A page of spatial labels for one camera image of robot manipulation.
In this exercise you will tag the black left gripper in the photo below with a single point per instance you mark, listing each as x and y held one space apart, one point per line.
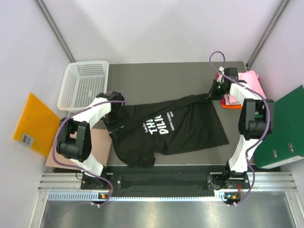
117 126

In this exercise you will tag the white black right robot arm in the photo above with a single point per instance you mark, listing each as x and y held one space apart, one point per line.
255 118

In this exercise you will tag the orange folded t-shirt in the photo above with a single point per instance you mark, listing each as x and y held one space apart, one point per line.
234 106

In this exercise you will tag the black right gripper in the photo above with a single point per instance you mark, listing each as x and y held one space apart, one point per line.
212 94

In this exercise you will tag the white perforated plastic basket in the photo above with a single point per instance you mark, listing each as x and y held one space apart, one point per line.
82 82

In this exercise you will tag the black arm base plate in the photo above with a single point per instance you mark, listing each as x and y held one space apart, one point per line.
169 180

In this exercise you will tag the black printed t-shirt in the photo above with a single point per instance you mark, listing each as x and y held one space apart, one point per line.
171 127

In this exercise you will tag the light pink folded t-shirt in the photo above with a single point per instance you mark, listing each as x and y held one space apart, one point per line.
252 80

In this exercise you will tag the aluminium rail frame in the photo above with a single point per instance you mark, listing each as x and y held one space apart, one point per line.
273 202

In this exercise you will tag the grey slotted cable duct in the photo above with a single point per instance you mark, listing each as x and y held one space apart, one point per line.
96 196

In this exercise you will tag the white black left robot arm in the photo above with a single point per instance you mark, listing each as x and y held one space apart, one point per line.
72 145

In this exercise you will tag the pink cardboard sheet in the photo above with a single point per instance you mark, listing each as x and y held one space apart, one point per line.
101 145

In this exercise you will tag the green ring binder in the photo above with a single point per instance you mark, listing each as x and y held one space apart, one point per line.
286 143

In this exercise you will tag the orange padded envelope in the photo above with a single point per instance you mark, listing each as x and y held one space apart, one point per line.
37 126

